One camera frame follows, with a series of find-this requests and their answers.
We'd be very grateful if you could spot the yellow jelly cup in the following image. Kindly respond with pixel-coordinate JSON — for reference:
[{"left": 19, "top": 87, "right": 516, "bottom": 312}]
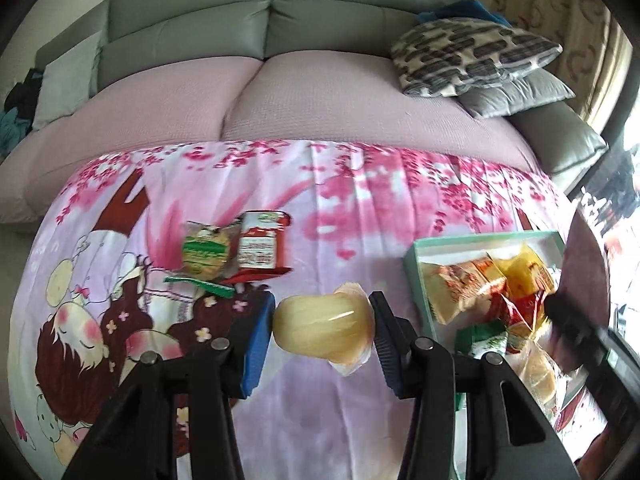
[{"left": 271, "top": 282, "right": 376, "bottom": 378}]

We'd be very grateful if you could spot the teal cardboard tray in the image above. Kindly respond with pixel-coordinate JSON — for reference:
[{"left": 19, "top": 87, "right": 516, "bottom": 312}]
[{"left": 404, "top": 230, "right": 571, "bottom": 480}]

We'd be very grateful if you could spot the orange beige snack packet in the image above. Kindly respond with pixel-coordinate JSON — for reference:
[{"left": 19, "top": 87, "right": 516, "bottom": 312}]
[{"left": 422, "top": 256, "right": 508, "bottom": 325}]

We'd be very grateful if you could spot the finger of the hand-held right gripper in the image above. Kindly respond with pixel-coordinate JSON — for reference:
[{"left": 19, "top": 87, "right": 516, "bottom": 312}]
[{"left": 544, "top": 294, "right": 576, "bottom": 333}]

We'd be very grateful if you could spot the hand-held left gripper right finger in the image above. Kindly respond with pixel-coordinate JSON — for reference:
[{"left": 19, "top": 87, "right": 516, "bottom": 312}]
[{"left": 369, "top": 290, "right": 576, "bottom": 480}]

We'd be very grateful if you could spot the yellow snack packet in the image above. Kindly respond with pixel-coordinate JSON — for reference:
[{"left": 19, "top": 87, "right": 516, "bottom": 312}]
[{"left": 492, "top": 244, "right": 558, "bottom": 296}]

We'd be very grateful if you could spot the black beige patterned pillow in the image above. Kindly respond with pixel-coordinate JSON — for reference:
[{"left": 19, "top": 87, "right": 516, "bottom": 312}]
[{"left": 391, "top": 17, "right": 563, "bottom": 98}]

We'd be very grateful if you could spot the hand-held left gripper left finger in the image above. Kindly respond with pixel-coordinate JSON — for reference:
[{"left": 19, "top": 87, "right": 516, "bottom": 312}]
[{"left": 62, "top": 291, "right": 277, "bottom": 480}]

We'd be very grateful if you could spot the grey pillow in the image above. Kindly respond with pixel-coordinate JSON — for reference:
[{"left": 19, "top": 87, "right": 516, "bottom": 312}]
[{"left": 457, "top": 67, "right": 576, "bottom": 120}]

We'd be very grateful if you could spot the green label cookie packet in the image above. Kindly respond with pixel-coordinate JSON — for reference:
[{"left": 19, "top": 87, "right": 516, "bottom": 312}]
[{"left": 164, "top": 220, "right": 243, "bottom": 298}]

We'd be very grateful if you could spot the grey sofa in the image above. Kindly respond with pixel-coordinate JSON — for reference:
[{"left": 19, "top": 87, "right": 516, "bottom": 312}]
[{"left": 0, "top": 0, "right": 610, "bottom": 196}]

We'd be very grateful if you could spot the beige patterned curtain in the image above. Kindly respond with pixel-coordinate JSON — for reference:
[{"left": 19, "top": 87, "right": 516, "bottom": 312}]
[{"left": 492, "top": 0, "right": 626, "bottom": 126}]

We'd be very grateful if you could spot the green white snack packet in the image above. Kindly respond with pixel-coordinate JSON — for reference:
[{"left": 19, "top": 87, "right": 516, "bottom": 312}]
[{"left": 455, "top": 321, "right": 511, "bottom": 358}]

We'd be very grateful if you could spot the pink printed blanket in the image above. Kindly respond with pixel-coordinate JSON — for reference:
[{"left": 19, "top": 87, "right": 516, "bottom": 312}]
[{"left": 12, "top": 140, "right": 581, "bottom": 480}]

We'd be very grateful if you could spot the pink sofa cover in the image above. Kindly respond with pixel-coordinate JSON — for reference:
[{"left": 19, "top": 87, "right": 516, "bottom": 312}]
[{"left": 0, "top": 52, "right": 553, "bottom": 236}]

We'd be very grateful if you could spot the dark clothing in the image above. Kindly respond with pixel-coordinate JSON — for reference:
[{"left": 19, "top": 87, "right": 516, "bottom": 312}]
[{"left": 4, "top": 67, "right": 46, "bottom": 116}]

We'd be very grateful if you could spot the clear wrapped bread bun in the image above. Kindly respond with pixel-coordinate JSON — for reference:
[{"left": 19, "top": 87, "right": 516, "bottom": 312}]
[{"left": 515, "top": 342, "right": 558, "bottom": 411}]

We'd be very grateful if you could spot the light grey cushion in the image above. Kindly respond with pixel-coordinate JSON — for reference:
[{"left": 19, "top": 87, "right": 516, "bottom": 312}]
[{"left": 32, "top": 30, "right": 103, "bottom": 131}]

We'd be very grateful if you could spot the teal cloth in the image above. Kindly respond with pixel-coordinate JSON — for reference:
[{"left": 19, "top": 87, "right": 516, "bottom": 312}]
[{"left": 0, "top": 110, "right": 33, "bottom": 158}]

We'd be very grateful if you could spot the red white boxy snack packet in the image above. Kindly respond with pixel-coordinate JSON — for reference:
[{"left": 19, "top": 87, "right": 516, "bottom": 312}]
[{"left": 222, "top": 210, "right": 292, "bottom": 283}]

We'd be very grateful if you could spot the blue cloth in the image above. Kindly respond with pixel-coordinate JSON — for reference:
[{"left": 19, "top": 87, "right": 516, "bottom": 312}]
[{"left": 419, "top": 0, "right": 516, "bottom": 28}]

